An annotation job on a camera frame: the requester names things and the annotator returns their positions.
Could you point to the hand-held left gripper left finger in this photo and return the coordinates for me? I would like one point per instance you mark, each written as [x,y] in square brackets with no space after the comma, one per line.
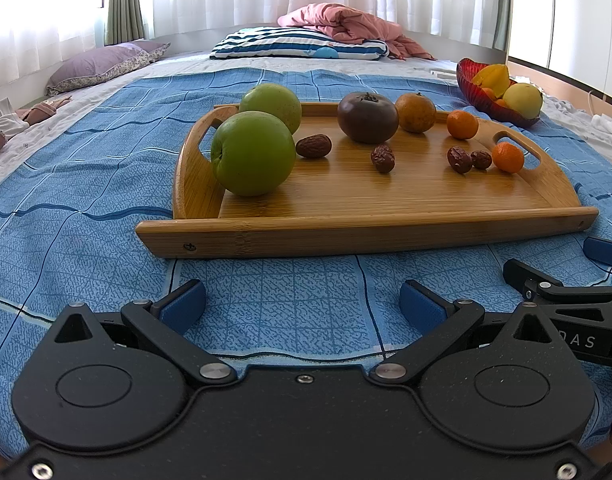
[183,305]

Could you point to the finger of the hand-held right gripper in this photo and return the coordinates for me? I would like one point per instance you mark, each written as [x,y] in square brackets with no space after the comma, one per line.
[536,282]
[603,251]

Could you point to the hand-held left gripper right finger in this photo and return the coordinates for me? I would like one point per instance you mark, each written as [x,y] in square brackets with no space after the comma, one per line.
[421,304]

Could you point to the wooden tray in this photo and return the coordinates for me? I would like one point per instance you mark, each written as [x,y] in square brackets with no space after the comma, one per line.
[361,195]

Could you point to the small tangerine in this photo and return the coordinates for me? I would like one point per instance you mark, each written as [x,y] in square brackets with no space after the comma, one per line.
[508,157]
[462,125]

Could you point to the dried red date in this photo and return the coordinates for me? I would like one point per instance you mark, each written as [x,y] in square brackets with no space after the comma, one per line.
[383,159]
[459,160]
[482,159]
[313,146]

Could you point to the green apple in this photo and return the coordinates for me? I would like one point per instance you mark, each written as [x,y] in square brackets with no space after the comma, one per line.
[273,105]
[253,155]

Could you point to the brown orange round fruit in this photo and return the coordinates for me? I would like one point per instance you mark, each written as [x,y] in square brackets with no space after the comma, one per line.
[416,112]

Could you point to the dark purple round fruit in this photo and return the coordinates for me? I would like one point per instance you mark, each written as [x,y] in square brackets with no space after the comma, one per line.
[367,117]

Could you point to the white crumpled cloth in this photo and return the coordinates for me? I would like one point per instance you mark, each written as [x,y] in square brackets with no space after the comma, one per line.
[601,127]

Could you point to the blue checked blanket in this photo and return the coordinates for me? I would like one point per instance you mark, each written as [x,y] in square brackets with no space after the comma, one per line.
[86,185]

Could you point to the yellow pear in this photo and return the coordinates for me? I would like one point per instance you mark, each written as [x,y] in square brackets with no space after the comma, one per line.
[523,102]

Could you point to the small orange kumquat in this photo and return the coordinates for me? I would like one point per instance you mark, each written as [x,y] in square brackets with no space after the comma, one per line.
[501,104]
[488,93]

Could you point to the yellow star fruit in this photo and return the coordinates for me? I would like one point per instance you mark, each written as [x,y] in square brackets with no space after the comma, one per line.
[493,77]

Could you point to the red glass bowl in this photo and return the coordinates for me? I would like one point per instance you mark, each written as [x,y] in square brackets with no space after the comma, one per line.
[468,85]

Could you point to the small white box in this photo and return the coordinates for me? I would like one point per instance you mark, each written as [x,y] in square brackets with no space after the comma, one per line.
[443,75]

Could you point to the white wardrobe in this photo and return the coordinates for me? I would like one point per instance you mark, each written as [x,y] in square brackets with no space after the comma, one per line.
[576,15]

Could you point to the pink garment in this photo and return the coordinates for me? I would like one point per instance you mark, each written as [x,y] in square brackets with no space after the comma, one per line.
[41,112]

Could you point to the bed with grey sheet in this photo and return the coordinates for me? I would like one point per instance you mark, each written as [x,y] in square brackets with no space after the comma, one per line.
[186,61]

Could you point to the purple pillow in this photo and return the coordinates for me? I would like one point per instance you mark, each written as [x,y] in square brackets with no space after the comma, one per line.
[101,65]

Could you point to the white garment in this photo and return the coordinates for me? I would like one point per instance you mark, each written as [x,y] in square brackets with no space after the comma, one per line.
[6,122]

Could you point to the green curtain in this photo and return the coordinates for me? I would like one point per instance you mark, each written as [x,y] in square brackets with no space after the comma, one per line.
[123,0]
[502,5]

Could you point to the blue striped pillow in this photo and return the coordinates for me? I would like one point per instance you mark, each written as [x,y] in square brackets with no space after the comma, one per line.
[286,45]

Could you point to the pink quilt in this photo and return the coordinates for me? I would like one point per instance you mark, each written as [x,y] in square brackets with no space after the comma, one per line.
[351,22]

